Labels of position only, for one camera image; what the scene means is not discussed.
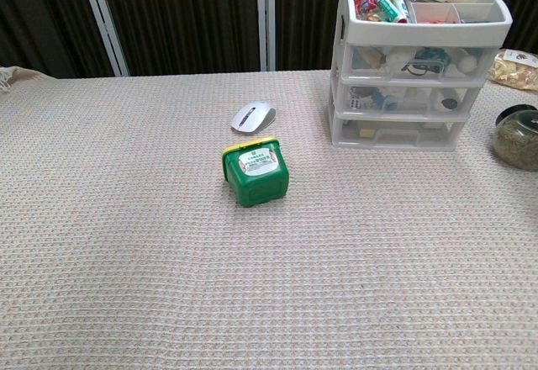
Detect red candy packet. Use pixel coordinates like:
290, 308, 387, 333
354, 0, 379, 22

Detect white computer mouse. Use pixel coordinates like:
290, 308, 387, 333
230, 100, 277, 135

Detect green container yellow lid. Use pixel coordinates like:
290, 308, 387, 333
221, 135, 291, 209

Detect black eyeglasses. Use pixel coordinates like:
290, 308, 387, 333
401, 61, 441, 76

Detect red capped marker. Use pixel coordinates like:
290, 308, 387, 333
359, 0, 401, 23

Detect upright grey partition post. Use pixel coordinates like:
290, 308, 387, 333
256, 0, 277, 72

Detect white ball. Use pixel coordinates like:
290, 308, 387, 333
456, 55, 480, 75

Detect glass jar black lid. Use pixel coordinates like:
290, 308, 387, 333
493, 103, 538, 172

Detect slanted grey partition post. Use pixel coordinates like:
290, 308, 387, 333
77, 0, 129, 77

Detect clear drawer with die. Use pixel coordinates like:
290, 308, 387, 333
340, 85, 480, 115

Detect clear drawer with glasses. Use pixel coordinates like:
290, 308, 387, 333
342, 43, 499, 82

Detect beige woven tablecloth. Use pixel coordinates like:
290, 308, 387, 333
0, 66, 538, 370

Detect white plastic drawer organizer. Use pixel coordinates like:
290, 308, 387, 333
327, 0, 514, 153

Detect clear bag yellow snacks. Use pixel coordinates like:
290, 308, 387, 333
488, 49, 538, 91

